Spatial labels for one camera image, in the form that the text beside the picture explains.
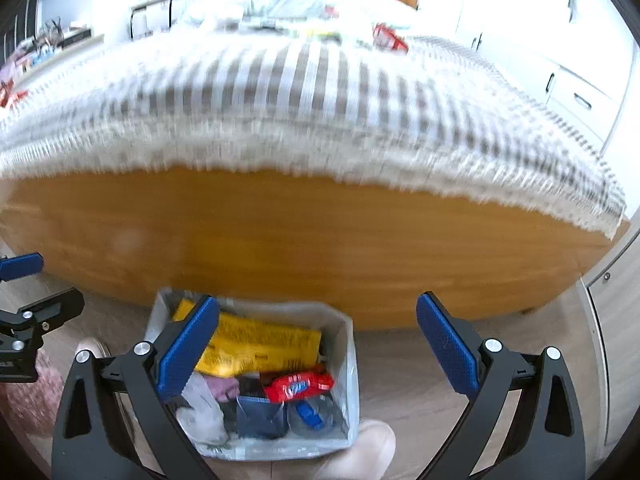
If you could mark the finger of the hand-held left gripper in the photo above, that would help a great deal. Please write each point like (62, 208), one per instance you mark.
(60, 305)
(25, 266)

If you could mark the small red wrapper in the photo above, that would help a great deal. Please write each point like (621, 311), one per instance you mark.
(390, 37)

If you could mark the dark blue carton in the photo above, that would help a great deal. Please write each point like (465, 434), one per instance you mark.
(260, 417)

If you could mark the wooden bed frame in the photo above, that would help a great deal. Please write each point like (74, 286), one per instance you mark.
(300, 240)

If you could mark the white plastic bag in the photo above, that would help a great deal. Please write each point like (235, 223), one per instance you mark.
(200, 415)

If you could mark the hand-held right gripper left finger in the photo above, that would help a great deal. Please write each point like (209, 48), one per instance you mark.
(190, 345)

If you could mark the yellow snack bag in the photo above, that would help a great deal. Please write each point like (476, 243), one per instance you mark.
(260, 340)

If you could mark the light wooden desk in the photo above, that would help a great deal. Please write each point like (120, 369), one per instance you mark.
(60, 57)

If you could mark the light blue duvet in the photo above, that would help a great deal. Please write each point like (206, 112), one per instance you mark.
(280, 2)

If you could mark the beige wooden door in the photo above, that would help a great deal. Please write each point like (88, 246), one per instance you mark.
(620, 340)

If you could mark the purple cloth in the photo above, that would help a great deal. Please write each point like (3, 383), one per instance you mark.
(225, 389)

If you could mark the red wrapper with blue logo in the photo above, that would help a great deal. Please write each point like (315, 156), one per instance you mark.
(295, 386)

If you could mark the white plastic-lined trash bin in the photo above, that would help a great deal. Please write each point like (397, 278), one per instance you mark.
(352, 385)

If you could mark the black metal bedside rack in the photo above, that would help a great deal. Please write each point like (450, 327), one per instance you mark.
(170, 10)

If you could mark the white wardrobe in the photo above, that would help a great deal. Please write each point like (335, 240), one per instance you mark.
(525, 20)

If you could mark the brown checkered bed cover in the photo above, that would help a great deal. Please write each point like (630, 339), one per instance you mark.
(300, 100)

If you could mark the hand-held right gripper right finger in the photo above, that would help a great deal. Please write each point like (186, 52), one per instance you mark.
(445, 345)

